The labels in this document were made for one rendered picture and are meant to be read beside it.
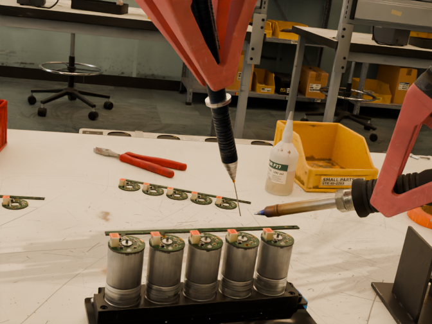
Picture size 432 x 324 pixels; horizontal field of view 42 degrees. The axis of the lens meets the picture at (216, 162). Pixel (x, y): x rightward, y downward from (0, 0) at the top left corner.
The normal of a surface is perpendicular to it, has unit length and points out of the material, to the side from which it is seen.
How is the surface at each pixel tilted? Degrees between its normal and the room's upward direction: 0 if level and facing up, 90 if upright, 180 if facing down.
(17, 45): 90
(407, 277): 90
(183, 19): 110
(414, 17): 90
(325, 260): 0
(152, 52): 90
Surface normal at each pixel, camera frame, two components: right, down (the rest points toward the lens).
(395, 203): -0.54, 0.35
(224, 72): 0.53, 0.48
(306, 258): 0.12, -0.94
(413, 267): -0.99, -0.08
